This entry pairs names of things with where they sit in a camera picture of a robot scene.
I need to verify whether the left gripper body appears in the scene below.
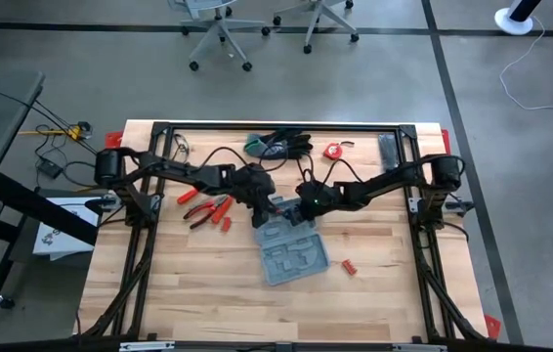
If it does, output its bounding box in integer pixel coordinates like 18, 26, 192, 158
234, 163, 277, 209

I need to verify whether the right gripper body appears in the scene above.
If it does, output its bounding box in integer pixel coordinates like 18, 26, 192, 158
296, 180, 344, 219

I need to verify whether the grey plastic tool case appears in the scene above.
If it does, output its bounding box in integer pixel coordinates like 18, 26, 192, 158
254, 195, 331, 286

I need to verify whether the red tape measure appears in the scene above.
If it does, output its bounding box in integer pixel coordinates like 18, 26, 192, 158
322, 140, 356, 161

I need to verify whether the black red-tipped long tool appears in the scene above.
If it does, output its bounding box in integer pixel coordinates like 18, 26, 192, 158
182, 194, 230, 231

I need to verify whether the red oblong tool handle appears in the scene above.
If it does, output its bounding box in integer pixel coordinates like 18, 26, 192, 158
176, 187, 201, 205

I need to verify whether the black grey work glove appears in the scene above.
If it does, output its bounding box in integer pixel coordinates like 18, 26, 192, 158
243, 136, 315, 161
256, 128, 313, 148

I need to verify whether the black flat rectangular bar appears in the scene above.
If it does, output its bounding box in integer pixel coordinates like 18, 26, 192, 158
377, 132, 404, 172

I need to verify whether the grey office chair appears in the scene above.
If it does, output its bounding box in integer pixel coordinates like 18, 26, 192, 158
272, 0, 360, 55
167, 0, 272, 73

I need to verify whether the yellow black connector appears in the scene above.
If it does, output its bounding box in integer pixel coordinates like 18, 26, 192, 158
68, 121, 93, 142

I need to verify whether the white printed box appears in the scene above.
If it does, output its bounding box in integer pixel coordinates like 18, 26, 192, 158
31, 195, 102, 260

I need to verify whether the black power adapter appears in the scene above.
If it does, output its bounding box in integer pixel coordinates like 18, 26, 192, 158
36, 158, 65, 180

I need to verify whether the white fan base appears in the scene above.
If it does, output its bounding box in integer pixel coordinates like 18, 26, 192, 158
493, 0, 544, 36

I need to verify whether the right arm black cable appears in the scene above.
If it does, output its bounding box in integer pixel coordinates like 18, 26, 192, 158
327, 156, 365, 185

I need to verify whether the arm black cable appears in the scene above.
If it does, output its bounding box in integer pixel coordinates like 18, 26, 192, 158
327, 156, 365, 185
201, 145, 251, 172

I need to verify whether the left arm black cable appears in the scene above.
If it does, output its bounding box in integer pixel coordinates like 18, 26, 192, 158
201, 145, 251, 172

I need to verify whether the black aluminium table frame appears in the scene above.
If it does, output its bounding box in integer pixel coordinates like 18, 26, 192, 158
78, 119, 490, 343

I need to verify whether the thin black cable loop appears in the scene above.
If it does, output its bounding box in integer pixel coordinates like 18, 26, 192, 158
172, 132, 191, 162

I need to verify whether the silver metal bracket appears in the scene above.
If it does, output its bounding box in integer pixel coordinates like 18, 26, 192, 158
392, 343, 448, 352
118, 340, 176, 352

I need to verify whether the white floor cable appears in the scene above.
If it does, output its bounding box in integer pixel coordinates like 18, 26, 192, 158
498, 14, 553, 111

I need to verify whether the black table base frame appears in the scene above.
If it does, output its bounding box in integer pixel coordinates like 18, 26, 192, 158
0, 170, 100, 310

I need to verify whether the yellow cable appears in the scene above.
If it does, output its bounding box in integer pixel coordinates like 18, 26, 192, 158
17, 127, 76, 137

